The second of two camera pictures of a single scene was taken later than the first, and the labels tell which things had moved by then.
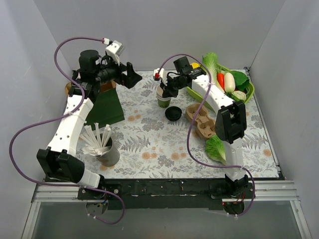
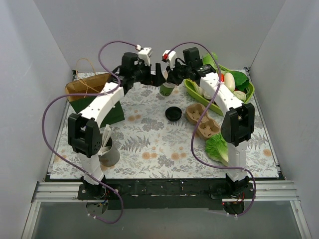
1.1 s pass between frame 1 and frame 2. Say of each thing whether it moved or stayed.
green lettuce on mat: stayed
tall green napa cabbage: stayed
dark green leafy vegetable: stayed
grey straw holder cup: stayed
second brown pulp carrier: stayed
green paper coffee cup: moved
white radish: stayed
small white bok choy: stayed
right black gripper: moved
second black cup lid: stayed
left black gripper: moved
